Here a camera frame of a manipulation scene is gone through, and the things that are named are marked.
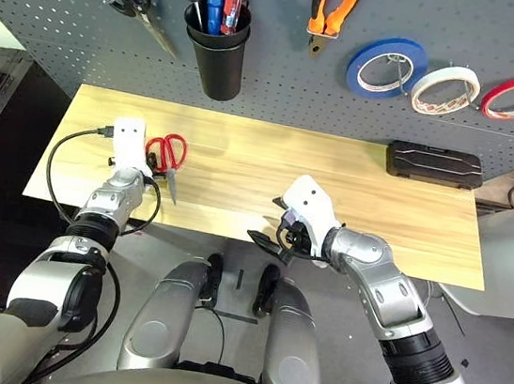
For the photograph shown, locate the silver wire peg hook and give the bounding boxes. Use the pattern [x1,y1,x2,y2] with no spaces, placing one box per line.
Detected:
[381,52,413,98]

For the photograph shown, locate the orange black pliers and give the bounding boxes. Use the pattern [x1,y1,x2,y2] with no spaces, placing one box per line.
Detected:
[303,0,366,64]

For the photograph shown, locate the blue tape roll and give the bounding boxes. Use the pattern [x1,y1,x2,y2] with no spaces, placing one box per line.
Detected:
[343,31,432,106]

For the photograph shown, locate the black left robot foot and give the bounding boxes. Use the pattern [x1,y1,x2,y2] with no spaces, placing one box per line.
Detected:
[197,251,227,309]

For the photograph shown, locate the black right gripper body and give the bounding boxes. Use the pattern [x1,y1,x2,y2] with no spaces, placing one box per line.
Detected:
[273,210,327,261]

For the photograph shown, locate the black plastic cup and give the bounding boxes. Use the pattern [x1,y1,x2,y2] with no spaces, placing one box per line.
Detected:
[173,0,255,104]

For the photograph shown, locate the grey right robot leg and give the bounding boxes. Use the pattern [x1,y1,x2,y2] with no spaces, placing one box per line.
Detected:
[259,279,335,384]

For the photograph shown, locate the white masking tape roll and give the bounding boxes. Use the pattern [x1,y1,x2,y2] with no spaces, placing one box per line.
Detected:
[408,59,485,123]

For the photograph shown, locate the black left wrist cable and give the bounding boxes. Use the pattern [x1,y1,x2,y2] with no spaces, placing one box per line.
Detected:
[39,120,171,241]

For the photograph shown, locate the grey left robot leg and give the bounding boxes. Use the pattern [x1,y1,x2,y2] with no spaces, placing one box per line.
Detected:
[117,253,210,379]

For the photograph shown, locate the red handled scissors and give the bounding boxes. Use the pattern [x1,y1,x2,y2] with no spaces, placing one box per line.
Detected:
[137,129,191,207]

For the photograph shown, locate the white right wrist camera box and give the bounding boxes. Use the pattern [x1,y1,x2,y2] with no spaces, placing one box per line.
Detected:
[275,171,349,260]

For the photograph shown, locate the black plastic tool case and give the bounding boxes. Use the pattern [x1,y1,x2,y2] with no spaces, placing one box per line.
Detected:
[384,138,489,192]

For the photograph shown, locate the grey perforated pegboard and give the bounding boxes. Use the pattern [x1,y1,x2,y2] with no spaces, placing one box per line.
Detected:
[0,0,514,184]

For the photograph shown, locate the black robot foot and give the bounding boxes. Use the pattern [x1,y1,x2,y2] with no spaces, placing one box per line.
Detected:
[197,251,227,309]
[252,263,282,319]

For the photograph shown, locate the black right robot foot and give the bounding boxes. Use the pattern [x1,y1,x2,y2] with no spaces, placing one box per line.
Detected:
[252,263,282,319]

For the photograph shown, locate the blue handled screwdriver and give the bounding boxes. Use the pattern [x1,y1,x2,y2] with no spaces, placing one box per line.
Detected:
[200,0,226,37]

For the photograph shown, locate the light grey side table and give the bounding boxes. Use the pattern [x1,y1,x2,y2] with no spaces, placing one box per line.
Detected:
[435,177,514,321]

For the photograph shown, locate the grey robot leg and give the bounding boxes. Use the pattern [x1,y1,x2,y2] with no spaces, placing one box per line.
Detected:
[259,279,335,384]
[117,253,210,379]

